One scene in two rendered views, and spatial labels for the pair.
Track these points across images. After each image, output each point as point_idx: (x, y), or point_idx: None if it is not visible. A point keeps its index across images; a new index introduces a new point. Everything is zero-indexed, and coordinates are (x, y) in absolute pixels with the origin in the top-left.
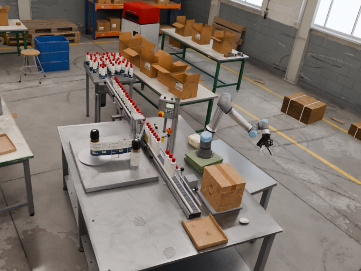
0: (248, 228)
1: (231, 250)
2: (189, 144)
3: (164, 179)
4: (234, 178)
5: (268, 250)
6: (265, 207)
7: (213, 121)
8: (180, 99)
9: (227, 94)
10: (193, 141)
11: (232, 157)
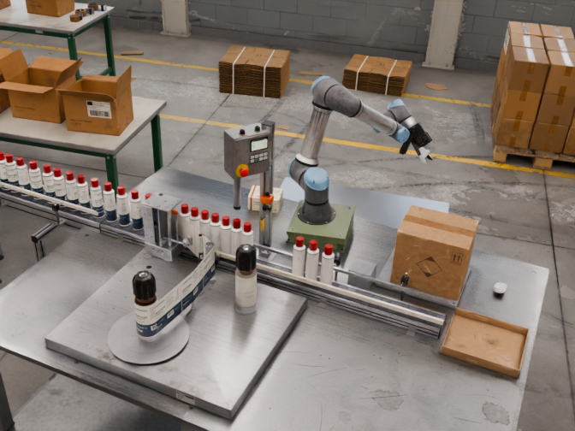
0: (518, 296)
1: None
2: (257, 213)
3: (315, 298)
4: (458, 224)
5: None
6: None
7: (313, 143)
8: (275, 122)
9: (330, 79)
10: None
11: (345, 197)
